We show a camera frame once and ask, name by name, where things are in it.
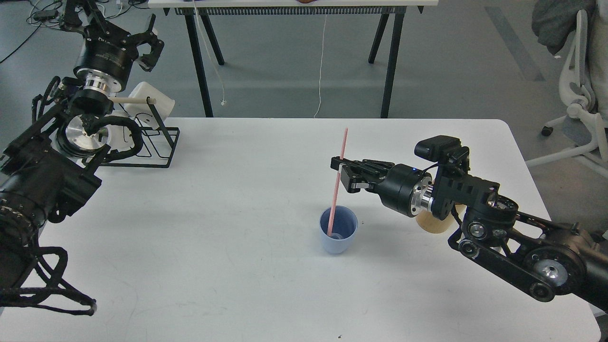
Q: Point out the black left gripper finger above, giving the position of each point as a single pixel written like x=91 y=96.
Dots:
x=146 y=61
x=83 y=17

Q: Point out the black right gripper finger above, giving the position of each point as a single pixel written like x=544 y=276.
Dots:
x=355 y=181
x=364 y=168

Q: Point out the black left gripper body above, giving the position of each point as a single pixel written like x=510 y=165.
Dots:
x=108 y=57

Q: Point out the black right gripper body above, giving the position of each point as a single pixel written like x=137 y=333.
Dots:
x=400 y=187

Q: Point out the blue plastic cup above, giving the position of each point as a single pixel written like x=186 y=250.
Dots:
x=345 y=225

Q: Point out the pink chopstick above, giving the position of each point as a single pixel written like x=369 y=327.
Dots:
x=331 y=218

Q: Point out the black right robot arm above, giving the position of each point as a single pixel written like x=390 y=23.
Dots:
x=539 y=257

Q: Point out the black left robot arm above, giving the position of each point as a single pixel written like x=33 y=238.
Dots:
x=51 y=166

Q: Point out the bamboo wooden cup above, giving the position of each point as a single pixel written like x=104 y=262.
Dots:
x=427 y=222

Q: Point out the white cup on rack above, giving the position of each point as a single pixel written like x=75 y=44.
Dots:
x=142 y=112

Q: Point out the grey cloth on chair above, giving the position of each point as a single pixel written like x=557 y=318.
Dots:
x=554 y=20

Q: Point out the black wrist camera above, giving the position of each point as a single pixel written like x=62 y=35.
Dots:
x=442 y=149

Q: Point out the black wire cup rack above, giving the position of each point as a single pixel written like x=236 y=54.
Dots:
x=158 y=146

